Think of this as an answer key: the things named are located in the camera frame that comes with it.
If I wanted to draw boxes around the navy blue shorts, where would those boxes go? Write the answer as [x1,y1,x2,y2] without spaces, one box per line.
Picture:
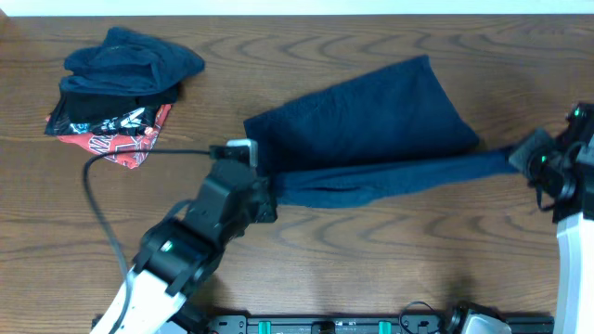
[244,56,514,209]

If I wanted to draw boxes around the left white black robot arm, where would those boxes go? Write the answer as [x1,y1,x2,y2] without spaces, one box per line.
[91,160,278,334]

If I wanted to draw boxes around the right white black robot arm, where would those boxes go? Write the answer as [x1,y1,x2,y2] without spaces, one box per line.
[527,130,593,334]

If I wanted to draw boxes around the black white printed garment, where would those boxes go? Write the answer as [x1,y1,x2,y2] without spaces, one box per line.
[45,97,161,136]

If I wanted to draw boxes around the red printed garment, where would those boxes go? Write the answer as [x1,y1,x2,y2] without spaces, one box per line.
[57,104,173,169]

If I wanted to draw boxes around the folded navy blue garment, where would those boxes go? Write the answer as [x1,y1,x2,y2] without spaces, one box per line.
[59,27,205,96]

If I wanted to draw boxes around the folded black garment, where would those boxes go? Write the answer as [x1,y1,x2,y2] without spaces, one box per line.
[60,83,181,123]

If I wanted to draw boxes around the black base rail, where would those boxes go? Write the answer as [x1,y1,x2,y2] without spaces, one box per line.
[203,313,556,334]

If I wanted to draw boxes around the small black base cable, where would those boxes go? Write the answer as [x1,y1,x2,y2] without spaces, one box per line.
[396,301,442,334]

